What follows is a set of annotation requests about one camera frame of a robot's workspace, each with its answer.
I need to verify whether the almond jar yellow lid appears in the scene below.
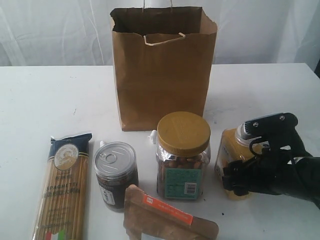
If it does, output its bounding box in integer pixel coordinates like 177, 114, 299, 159
156, 111, 211, 201

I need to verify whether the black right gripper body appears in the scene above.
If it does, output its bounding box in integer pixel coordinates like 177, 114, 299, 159
222, 147, 300, 198

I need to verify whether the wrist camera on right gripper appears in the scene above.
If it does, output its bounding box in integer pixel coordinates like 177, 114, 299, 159
240, 112, 306, 156

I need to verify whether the dark jar with metal lid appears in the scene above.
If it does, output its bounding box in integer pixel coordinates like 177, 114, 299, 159
93, 141, 139, 211

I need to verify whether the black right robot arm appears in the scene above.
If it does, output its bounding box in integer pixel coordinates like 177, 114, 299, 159
222, 148, 320, 208

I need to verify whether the white backdrop curtain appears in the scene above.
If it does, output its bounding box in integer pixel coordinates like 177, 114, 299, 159
0, 0, 320, 69

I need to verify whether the small white figurine by jar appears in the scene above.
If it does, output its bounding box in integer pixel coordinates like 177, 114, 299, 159
147, 129, 157, 145

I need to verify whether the brown kraft pouch orange stripe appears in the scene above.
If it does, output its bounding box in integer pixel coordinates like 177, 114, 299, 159
123, 184, 219, 240

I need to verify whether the spaghetti packet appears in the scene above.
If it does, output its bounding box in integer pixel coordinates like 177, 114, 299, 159
32, 133, 92, 240

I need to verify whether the brown paper bag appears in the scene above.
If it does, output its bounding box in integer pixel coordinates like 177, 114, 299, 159
110, 6, 218, 131

